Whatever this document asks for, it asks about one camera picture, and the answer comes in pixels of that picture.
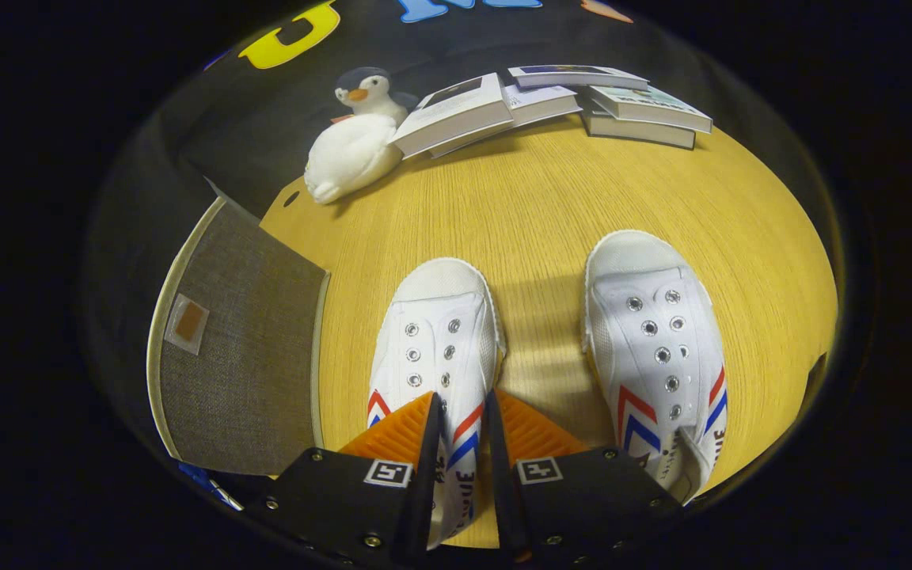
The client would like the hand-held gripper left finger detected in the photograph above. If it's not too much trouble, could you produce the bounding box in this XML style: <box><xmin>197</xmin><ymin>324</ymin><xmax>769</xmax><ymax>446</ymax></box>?
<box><xmin>245</xmin><ymin>390</ymin><xmax>444</xmax><ymax>569</ymax></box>

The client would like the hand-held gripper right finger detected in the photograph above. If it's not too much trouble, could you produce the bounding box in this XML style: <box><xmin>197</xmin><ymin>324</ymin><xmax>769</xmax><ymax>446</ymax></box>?
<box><xmin>483</xmin><ymin>388</ymin><xmax>684</xmax><ymax>568</ymax></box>

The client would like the white canvas shoe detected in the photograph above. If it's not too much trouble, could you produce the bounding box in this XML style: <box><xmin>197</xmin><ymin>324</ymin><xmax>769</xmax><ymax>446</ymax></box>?
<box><xmin>581</xmin><ymin>230</ymin><xmax>730</xmax><ymax>506</ymax></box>
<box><xmin>367</xmin><ymin>257</ymin><xmax>507</xmax><ymax>549</ymax></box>

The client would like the grey fabric storage box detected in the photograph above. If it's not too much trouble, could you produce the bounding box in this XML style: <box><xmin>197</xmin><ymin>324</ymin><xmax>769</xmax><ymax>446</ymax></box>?
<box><xmin>146</xmin><ymin>196</ymin><xmax>332</xmax><ymax>477</ymax></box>

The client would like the blue white object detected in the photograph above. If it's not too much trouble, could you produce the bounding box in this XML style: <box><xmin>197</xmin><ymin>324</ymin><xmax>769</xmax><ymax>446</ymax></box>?
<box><xmin>177</xmin><ymin>462</ymin><xmax>245</xmax><ymax>512</ymax></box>

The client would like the white plush toy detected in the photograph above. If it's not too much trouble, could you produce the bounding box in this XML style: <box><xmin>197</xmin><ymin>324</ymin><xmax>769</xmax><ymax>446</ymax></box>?
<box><xmin>304</xmin><ymin>113</ymin><xmax>405</xmax><ymax>205</ymax></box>

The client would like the dark grey book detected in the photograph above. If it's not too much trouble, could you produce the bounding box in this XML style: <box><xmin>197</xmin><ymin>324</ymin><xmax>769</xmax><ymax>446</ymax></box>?
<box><xmin>583</xmin><ymin>111</ymin><xmax>697</xmax><ymax>150</ymax></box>

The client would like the plain white book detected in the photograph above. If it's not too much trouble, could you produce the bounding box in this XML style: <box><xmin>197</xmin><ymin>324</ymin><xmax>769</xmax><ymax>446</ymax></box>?
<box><xmin>428</xmin><ymin>83</ymin><xmax>583</xmax><ymax>159</ymax></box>

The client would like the penguin plush toy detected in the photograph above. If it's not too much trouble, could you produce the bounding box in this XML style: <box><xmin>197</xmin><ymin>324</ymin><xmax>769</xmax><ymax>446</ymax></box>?
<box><xmin>329</xmin><ymin>66</ymin><xmax>419</xmax><ymax>127</ymax></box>

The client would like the black backdrop cloth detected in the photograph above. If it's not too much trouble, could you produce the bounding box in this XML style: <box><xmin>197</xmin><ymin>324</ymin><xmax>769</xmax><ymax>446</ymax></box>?
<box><xmin>80</xmin><ymin>0</ymin><xmax>841</xmax><ymax>468</ymax></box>

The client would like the book with pale green cover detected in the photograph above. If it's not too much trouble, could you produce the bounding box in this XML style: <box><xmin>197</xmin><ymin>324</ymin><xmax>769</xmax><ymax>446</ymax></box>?
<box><xmin>587</xmin><ymin>85</ymin><xmax>714</xmax><ymax>134</ymax></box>

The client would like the book with blue picture cover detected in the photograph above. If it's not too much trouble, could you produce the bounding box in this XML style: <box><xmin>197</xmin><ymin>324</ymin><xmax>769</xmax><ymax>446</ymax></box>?
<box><xmin>507</xmin><ymin>65</ymin><xmax>651</xmax><ymax>90</ymax></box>

